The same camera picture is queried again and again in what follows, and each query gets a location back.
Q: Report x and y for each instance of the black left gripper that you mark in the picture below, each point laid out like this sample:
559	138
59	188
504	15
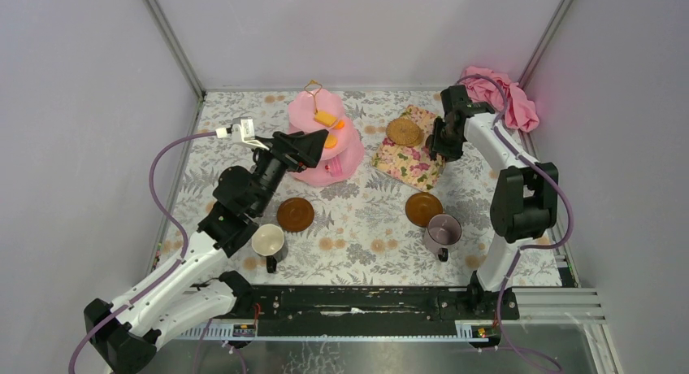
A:
285	151

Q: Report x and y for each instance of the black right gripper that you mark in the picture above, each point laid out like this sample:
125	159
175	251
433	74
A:
437	148

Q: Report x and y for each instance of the small orange cookie toy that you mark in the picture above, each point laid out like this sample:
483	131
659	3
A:
331	142

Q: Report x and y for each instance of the floral rectangular serving tray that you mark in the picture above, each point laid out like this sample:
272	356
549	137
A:
410	165

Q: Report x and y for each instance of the pink cake slice toy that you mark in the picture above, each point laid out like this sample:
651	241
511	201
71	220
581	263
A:
333	168

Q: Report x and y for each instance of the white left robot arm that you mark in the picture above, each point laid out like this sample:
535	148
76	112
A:
128	331

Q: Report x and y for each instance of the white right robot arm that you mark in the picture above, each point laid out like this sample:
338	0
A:
524	203

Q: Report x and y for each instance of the pink three-tier cake stand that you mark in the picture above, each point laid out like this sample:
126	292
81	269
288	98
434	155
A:
314	109

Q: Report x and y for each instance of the round woven brown coaster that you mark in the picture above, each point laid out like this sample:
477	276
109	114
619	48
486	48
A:
404	132

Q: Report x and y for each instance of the brown saucer right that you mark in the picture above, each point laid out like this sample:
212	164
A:
420	208

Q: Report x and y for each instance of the brown saucer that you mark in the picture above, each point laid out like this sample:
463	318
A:
420	208
295	215

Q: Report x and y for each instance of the brown saucer left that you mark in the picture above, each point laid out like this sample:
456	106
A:
295	215

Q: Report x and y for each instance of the crumpled pink cloth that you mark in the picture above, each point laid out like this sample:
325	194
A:
485	85

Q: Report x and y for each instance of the floral tablecloth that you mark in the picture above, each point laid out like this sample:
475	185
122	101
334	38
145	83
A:
360	234

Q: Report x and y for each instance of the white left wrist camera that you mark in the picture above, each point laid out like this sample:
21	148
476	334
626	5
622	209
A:
241	131

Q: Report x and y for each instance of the mauve mug black handle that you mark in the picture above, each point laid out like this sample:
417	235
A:
442	233

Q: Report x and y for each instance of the cream mug black handle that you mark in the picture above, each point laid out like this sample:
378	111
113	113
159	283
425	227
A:
269	242

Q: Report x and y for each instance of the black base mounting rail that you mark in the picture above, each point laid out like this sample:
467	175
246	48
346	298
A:
360	311

